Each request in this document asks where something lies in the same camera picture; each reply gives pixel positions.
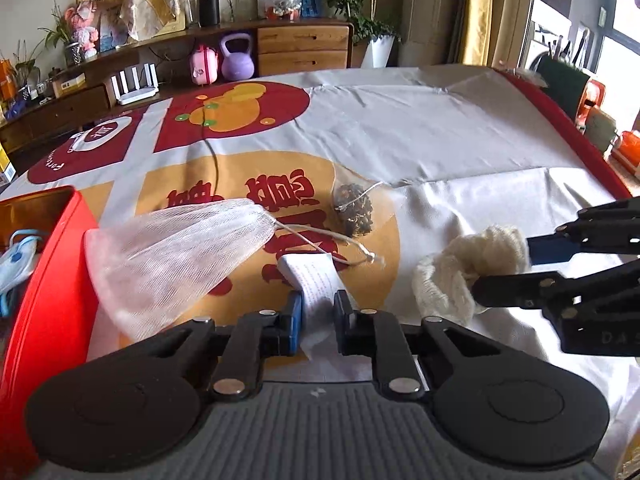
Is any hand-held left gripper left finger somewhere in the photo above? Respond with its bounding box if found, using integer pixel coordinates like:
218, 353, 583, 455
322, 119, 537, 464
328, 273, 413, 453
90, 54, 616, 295
160, 291, 304, 402

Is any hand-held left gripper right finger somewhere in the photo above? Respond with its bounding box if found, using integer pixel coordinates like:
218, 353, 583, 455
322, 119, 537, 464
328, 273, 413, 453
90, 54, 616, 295
333, 290, 481, 402

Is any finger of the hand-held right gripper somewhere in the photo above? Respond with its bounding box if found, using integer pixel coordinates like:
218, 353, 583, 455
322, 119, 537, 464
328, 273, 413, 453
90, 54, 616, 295
471, 259, 640, 312
526, 196, 640, 267

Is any white printed paper label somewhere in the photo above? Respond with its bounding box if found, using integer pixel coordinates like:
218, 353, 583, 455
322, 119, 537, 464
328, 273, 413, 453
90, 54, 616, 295
276, 254, 362, 362

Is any cream hair scrunchie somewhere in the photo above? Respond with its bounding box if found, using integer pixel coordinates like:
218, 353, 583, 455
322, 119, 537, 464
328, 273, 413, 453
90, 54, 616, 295
411, 225, 531, 329

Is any white mesh drawstring bag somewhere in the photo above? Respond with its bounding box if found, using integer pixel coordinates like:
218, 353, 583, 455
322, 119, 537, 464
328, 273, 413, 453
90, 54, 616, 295
83, 198, 387, 342

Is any red tin box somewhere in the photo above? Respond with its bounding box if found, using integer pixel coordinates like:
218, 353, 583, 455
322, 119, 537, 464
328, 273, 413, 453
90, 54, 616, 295
0, 185, 101, 477

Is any blue face mask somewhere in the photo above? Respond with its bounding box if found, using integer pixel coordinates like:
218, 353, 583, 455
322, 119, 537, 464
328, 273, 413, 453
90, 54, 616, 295
0, 229, 47, 312

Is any clear pouch with dark contents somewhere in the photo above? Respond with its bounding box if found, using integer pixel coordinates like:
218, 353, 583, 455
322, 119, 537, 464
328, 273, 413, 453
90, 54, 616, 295
329, 162, 402, 239

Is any orange container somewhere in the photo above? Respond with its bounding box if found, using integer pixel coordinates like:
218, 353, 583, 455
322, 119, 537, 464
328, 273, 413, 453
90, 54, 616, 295
574, 79, 607, 126

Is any yellow curtain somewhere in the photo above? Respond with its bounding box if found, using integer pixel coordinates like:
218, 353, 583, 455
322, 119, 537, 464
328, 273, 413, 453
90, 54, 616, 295
449, 0, 532, 69

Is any plant in white pot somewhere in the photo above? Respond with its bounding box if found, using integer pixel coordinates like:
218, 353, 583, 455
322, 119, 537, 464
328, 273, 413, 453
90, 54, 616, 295
319, 0, 402, 69

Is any purple kettlebell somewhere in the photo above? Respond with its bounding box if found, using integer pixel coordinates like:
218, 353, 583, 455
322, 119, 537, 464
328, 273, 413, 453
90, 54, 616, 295
219, 33, 256, 81

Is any pink toy case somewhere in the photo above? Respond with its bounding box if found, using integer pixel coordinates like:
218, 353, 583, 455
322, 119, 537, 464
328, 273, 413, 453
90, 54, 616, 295
188, 43, 221, 86

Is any wooden media cabinet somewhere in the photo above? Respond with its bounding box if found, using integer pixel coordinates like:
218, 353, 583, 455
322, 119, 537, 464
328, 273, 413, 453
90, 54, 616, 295
0, 22, 356, 155

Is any white router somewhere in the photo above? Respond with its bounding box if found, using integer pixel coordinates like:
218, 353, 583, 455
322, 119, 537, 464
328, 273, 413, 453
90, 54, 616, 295
109, 62, 161, 106

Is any black speaker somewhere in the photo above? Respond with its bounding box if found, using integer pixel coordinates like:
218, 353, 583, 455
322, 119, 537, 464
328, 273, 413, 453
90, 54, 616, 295
198, 0, 221, 28

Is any yellow and white small box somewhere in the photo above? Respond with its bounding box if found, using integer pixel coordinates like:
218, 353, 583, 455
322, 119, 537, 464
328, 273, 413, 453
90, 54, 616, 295
52, 72, 87, 99

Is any yellow gift box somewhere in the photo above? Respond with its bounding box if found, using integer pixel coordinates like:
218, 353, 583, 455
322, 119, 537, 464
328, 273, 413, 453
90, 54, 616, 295
0, 142, 16, 184

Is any blue picture card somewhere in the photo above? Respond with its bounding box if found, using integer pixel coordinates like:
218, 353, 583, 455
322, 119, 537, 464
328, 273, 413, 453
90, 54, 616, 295
97, 7, 129, 54

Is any plant in patterned pot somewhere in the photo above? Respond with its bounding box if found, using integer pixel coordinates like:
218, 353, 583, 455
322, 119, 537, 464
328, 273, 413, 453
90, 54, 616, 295
39, 9, 84, 66

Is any pink doll figure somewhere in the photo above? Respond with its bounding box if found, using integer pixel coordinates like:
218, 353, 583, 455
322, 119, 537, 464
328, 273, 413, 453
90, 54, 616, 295
64, 0, 104, 59

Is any orange carton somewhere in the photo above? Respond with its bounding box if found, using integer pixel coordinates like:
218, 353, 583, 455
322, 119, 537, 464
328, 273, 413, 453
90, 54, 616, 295
0, 57, 16, 101

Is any thin dark cable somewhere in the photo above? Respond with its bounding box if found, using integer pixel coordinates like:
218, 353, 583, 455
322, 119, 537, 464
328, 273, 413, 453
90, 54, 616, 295
199, 104, 224, 207

